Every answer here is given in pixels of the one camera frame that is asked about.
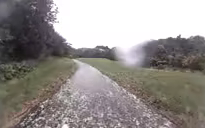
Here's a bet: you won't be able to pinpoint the green grass field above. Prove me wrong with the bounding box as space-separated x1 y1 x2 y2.
77 57 205 128

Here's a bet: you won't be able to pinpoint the dark wet asphalt path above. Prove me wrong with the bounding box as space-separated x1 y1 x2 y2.
13 59 178 128

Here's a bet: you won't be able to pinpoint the dense dark wood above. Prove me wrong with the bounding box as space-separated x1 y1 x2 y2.
0 0 74 66

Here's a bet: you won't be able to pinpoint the grass verge with kerb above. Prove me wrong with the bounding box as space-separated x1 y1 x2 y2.
0 55 79 128

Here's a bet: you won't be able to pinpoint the low leafy bushes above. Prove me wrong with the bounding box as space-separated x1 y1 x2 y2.
0 60 39 82

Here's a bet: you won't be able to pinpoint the wooded hillside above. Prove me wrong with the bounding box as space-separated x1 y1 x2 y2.
72 34 205 76

